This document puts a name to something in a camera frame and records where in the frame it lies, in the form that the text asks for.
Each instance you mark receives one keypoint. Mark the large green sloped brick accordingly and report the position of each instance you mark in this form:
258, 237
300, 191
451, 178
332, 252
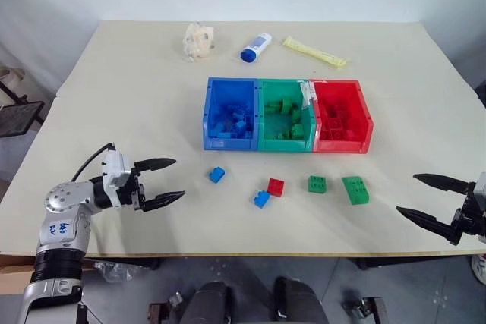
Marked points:
356, 190

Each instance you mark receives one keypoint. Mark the blue plastic bin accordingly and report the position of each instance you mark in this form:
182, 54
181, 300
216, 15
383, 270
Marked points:
207, 111

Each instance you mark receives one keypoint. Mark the green toy brick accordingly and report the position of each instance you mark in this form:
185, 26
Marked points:
297, 131
272, 107
296, 116
289, 106

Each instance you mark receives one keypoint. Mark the white tube with blue cap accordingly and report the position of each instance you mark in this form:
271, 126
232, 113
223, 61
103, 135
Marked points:
255, 47

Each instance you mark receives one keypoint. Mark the brown metal bracket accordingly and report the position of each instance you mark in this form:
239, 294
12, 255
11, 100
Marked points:
368, 309
163, 309

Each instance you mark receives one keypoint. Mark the cardboard box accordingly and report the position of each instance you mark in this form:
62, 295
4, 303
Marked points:
13, 271

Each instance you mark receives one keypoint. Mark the small blue toy brick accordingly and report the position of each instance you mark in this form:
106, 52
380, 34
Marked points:
217, 175
261, 200

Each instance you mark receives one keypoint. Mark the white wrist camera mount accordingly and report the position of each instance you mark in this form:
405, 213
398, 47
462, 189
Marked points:
481, 187
114, 172

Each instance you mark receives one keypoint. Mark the red plastic bin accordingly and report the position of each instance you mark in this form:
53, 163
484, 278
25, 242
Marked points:
362, 119

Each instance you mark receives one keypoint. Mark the dark rounded shape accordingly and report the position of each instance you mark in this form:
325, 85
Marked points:
300, 301
207, 305

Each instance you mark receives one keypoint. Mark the white paper label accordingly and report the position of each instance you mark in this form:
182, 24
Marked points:
307, 96

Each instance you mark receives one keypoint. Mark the crumpled clear plastic wrap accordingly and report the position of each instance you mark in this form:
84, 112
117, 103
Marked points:
114, 271

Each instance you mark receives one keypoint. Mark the small red toy brick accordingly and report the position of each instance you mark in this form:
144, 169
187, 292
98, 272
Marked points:
276, 186

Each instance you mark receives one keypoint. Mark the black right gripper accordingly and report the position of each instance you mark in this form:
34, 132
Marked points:
469, 221

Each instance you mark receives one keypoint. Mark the dark grey object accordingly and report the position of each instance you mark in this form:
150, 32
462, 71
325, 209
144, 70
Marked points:
481, 94

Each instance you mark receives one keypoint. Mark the yellow sachet packet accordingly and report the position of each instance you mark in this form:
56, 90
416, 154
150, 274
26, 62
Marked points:
315, 52

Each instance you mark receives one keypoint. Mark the small green square brick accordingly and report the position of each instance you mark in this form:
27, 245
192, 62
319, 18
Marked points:
318, 184

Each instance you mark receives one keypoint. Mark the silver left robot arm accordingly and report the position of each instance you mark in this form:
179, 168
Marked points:
64, 202

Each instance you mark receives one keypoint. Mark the black table crossbar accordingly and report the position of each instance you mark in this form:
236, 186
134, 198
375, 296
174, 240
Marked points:
410, 262

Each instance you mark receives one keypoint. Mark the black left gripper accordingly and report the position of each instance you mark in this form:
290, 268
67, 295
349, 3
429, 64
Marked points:
133, 195

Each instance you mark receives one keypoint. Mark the green plastic bin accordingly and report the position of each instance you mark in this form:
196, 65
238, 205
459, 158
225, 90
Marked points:
283, 145

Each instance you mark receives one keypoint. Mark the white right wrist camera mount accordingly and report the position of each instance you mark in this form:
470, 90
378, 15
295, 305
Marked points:
481, 187

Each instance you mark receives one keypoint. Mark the crumpled clear plastic bag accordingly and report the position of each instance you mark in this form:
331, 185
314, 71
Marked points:
198, 41

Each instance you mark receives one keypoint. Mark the black metal stand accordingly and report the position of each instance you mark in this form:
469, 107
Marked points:
19, 115

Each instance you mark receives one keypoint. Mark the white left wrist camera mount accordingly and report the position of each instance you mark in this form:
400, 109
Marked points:
114, 172

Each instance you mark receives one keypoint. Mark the white and red object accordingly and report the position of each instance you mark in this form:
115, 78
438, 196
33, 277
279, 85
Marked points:
479, 269

